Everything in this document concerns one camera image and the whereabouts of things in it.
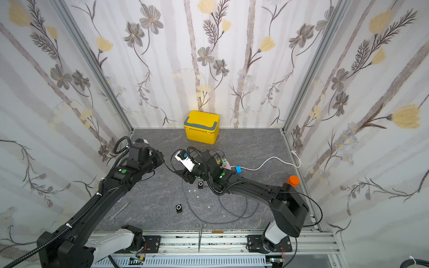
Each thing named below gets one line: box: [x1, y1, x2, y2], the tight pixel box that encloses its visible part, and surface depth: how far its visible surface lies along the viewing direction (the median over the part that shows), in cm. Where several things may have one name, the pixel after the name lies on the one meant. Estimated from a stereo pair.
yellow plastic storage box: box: [183, 110, 221, 145], surface depth 107 cm
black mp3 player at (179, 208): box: [175, 203, 183, 214], surface depth 86 cm
